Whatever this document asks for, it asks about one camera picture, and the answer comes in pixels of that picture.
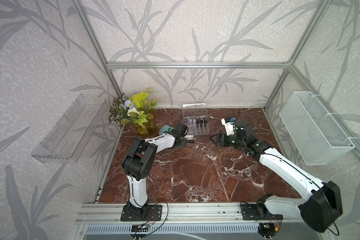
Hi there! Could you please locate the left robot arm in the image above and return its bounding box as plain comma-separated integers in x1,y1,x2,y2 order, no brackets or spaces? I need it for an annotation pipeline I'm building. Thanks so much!
122,123,188,215

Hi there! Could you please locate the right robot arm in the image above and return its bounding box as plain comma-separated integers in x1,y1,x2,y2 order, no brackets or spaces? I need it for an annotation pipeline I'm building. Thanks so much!
210,118,343,233

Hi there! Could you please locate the clear acrylic lipstick organizer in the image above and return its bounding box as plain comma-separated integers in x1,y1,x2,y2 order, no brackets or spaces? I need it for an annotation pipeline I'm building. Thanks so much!
182,103,210,136

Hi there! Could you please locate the teal dustpan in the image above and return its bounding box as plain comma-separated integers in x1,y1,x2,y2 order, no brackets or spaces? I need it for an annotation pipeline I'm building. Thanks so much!
159,125,174,136

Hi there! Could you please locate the artificial plant in vase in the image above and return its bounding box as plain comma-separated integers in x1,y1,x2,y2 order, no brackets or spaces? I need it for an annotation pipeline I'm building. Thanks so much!
109,88,158,137

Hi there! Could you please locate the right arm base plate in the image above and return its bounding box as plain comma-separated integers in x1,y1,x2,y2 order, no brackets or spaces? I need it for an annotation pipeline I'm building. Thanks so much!
240,202,284,221

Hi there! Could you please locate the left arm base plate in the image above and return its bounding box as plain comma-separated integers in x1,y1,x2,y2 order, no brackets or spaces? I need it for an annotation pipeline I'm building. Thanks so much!
121,202,163,222

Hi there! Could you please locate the white wire mesh basket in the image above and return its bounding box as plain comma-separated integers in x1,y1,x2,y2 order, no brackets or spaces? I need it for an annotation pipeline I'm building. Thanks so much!
280,91,355,166

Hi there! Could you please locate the clear plastic wall shelf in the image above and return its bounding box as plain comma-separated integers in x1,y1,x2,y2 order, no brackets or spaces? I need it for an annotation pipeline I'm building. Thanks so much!
31,94,108,164

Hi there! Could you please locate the aluminium front rail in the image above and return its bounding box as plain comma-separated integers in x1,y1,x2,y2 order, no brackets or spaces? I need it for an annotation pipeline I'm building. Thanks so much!
74,201,329,225

